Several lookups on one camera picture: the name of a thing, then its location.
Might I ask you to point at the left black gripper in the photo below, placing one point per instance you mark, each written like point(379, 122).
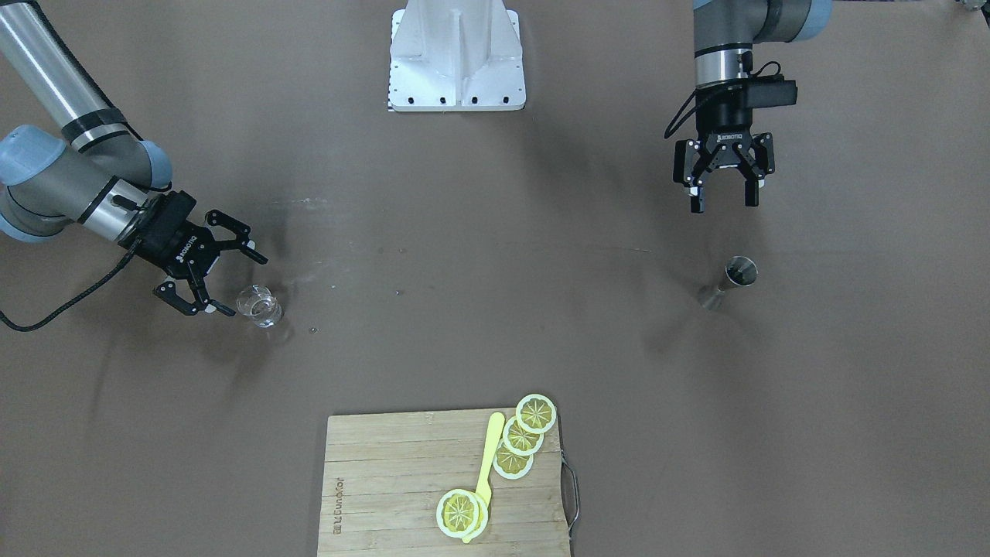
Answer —
point(722, 117)

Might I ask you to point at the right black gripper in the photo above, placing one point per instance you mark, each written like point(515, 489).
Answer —
point(172, 237)

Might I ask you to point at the clear glass measuring cup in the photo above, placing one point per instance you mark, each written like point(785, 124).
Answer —
point(257, 304)

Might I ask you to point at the steel jigger shaker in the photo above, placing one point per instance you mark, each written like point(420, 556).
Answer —
point(739, 272)

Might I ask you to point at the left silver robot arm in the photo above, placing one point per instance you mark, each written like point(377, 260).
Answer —
point(725, 33)

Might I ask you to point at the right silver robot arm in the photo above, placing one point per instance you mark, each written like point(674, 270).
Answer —
point(99, 173)

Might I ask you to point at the bamboo cutting board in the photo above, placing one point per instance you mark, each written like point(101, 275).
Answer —
point(384, 475)

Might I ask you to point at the lemon slice top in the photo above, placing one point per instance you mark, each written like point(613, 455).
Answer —
point(536, 413)

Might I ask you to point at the lemon slice on knife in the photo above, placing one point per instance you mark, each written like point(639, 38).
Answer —
point(462, 515)

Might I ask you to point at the yellow plastic knife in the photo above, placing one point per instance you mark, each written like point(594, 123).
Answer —
point(483, 491)

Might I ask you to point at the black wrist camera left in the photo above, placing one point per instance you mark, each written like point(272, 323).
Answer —
point(769, 88)

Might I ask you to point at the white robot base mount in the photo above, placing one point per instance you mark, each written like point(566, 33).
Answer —
point(456, 56)

